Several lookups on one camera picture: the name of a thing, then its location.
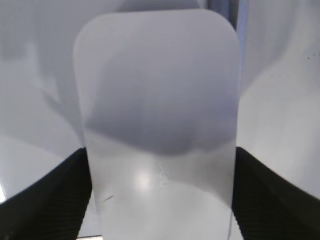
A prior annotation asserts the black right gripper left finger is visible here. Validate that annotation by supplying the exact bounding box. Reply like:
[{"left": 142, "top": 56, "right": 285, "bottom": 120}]
[{"left": 0, "top": 148, "right": 92, "bottom": 240}]

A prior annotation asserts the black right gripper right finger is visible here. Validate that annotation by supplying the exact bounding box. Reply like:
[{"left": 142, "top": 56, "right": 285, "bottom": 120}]
[{"left": 231, "top": 147, "right": 320, "bottom": 240}]

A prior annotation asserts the white whiteboard eraser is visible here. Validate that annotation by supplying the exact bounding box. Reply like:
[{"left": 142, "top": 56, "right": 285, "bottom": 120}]
[{"left": 73, "top": 8, "right": 242, "bottom": 240}]

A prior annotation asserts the aluminium framed whiteboard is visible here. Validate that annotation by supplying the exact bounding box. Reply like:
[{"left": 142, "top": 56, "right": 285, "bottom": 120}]
[{"left": 0, "top": 0, "right": 247, "bottom": 240}]

